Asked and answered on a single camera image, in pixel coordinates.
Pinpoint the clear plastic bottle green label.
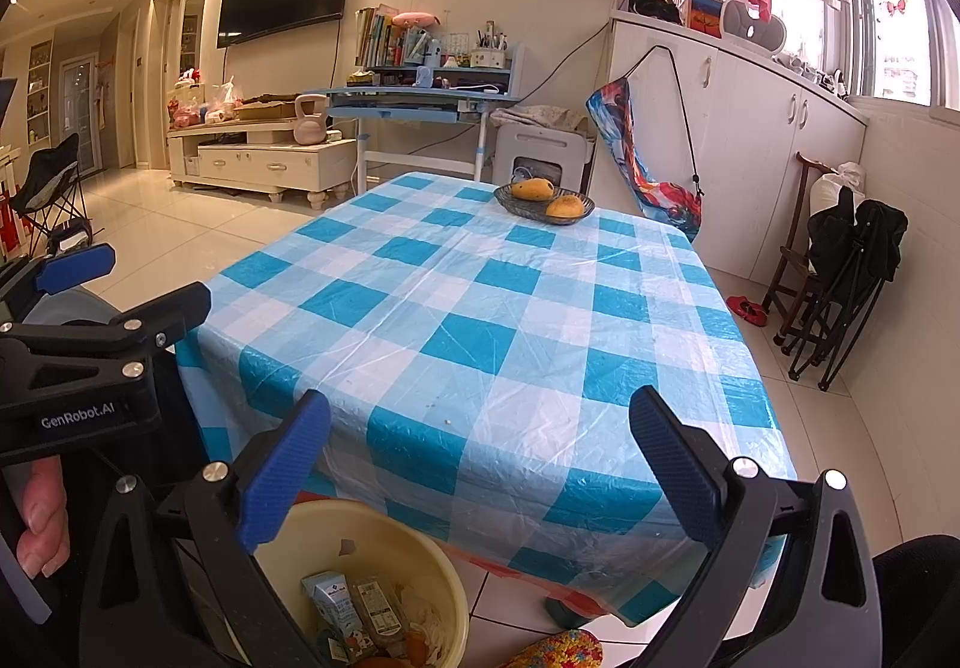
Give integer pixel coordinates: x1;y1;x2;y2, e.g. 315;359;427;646
350;577;407;648

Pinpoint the yellow trash bin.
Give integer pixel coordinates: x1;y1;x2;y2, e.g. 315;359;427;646
256;499;469;666

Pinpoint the person's left hand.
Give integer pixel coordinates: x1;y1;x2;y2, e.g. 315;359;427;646
16;457;70;579

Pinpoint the black folding chair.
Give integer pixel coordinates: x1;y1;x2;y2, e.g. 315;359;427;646
10;131;93;257

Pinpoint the white TV cabinet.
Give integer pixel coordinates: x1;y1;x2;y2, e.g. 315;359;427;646
166;119;356;211

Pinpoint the pink kettlebell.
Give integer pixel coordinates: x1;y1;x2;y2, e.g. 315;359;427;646
293;92;329;146

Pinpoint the red slipper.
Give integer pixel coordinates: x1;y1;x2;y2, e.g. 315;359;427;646
726;296;768;328

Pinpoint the blue white checkered tablecloth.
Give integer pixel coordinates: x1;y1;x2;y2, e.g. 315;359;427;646
176;172;794;624

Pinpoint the dark wooden chair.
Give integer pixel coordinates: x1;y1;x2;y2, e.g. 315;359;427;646
760;151;911;394

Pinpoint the blue study desk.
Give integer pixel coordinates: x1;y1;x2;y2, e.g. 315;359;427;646
313;46;526;193

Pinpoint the white plastic stool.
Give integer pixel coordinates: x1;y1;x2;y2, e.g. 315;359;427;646
491;124;594;191

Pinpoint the colourful hanging bag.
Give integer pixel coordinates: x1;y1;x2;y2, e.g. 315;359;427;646
587;73;703;242

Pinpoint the dark glass fruit bowl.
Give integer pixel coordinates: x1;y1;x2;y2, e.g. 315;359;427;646
494;182;594;226

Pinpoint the white wall cabinet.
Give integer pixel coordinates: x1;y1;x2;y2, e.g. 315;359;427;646
608;11;867;283

